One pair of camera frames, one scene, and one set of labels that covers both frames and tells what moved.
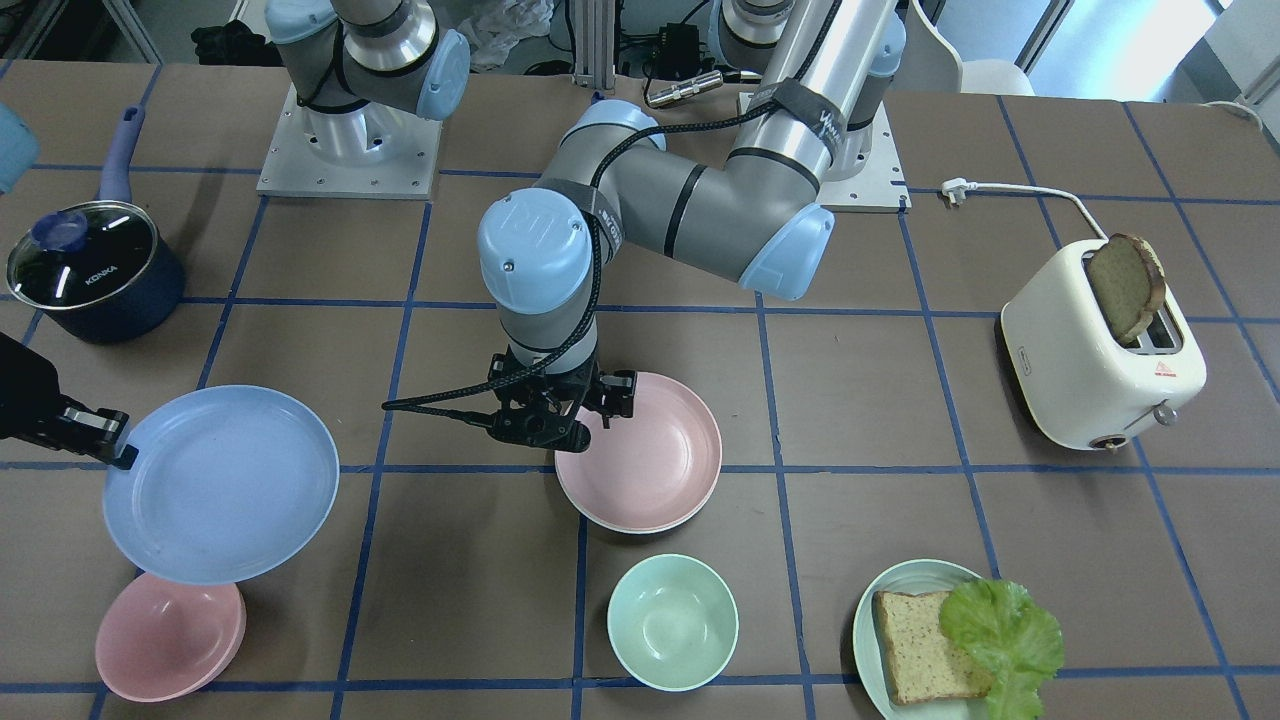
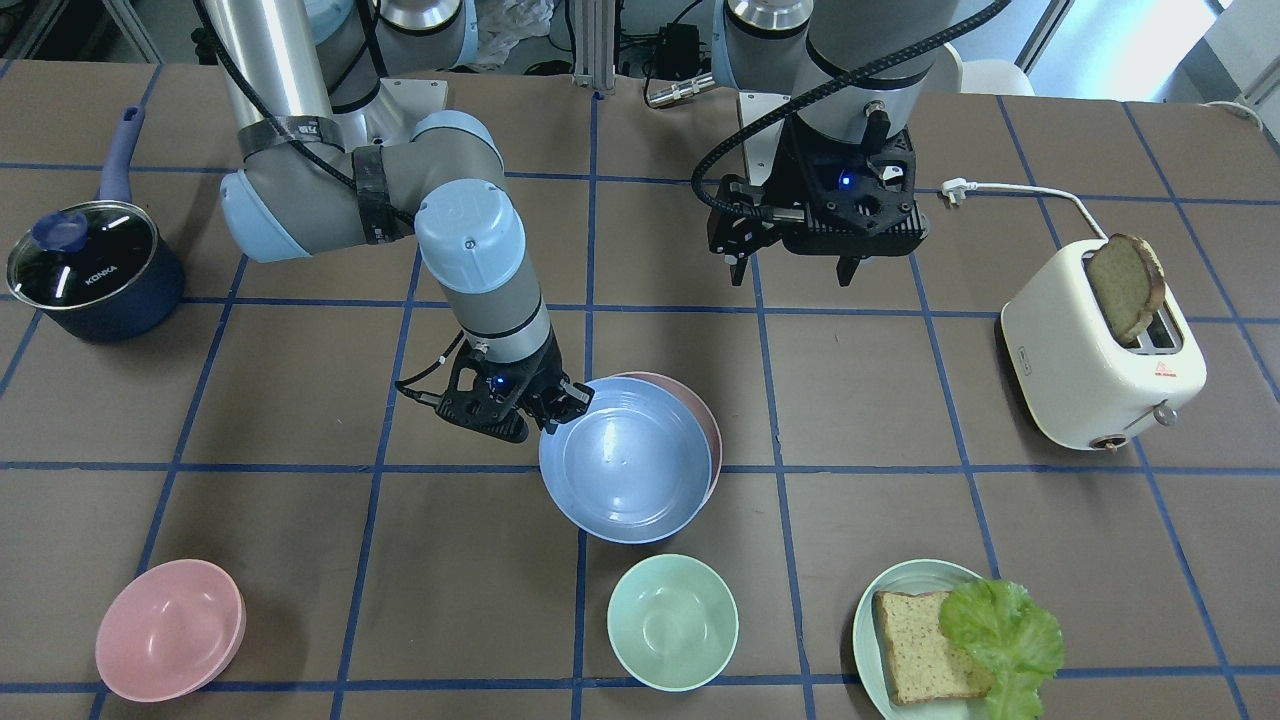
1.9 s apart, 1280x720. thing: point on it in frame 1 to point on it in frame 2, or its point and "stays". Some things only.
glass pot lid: x=83 y=254 stays
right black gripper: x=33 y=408 to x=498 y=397
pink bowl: x=158 y=640 stays
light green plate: x=913 y=577 stays
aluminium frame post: x=594 y=43 stays
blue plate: x=232 y=483 to x=635 y=468
